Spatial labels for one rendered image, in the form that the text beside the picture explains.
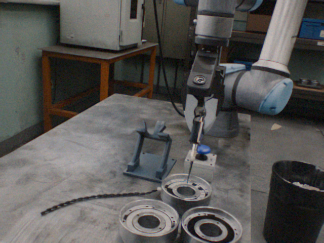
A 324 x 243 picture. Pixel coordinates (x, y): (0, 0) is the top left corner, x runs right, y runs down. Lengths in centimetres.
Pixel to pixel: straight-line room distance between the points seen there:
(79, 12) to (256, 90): 215
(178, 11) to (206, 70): 374
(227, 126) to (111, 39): 189
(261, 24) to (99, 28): 193
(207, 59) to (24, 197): 46
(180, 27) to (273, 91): 346
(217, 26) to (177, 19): 371
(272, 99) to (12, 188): 70
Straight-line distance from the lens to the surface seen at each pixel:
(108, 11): 281
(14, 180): 78
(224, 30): 69
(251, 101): 101
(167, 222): 60
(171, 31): 440
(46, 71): 287
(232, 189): 79
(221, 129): 107
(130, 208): 62
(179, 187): 70
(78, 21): 293
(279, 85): 99
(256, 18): 399
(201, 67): 66
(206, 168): 78
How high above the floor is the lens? 118
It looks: 20 degrees down
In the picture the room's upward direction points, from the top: 6 degrees clockwise
